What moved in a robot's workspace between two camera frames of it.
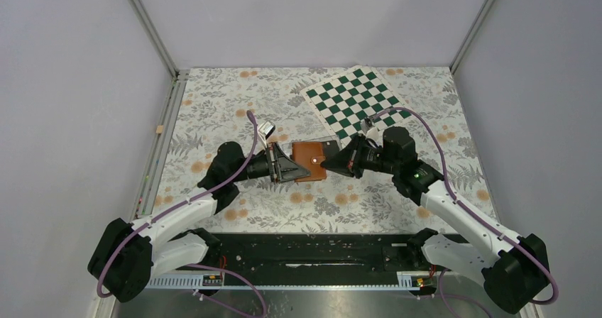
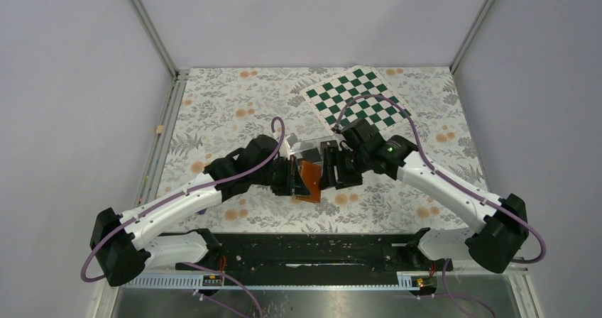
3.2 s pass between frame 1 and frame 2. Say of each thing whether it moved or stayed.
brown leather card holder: moved
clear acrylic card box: stayed
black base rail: stayed
